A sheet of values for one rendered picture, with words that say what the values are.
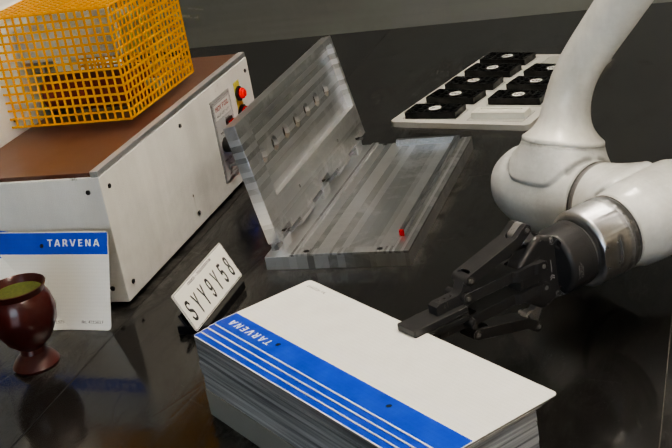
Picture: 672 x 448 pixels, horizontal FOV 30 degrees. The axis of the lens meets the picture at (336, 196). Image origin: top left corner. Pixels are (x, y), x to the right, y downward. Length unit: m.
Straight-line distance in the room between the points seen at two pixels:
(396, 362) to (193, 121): 0.79
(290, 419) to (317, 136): 0.78
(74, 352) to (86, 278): 0.11
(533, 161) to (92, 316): 0.61
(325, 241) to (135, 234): 0.26
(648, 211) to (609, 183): 0.06
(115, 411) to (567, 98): 0.65
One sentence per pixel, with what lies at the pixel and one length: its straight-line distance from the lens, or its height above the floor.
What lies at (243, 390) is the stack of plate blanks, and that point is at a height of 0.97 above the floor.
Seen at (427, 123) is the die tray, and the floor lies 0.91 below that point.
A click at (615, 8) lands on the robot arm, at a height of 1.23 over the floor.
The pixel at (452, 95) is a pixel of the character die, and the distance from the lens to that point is 2.29.
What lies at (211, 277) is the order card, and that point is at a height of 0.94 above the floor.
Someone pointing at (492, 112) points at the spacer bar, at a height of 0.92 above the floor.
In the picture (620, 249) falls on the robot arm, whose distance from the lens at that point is 1.40.
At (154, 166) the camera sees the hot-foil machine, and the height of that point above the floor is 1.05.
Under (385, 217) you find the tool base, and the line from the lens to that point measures 1.79.
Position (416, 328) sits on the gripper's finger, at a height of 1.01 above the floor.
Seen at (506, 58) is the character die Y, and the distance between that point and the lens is 2.48.
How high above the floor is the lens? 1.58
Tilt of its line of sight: 20 degrees down
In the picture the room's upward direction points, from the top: 10 degrees counter-clockwise
